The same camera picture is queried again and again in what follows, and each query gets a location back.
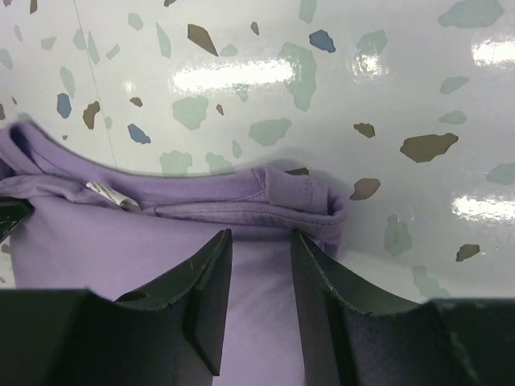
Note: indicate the purple t shirt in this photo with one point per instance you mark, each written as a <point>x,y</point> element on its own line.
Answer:
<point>112,232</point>

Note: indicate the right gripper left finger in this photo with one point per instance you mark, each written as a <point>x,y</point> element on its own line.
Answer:
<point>176,326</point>

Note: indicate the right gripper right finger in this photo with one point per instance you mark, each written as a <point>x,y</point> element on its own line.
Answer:
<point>353,332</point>

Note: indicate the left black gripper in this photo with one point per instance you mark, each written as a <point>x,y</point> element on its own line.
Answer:
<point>13,212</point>

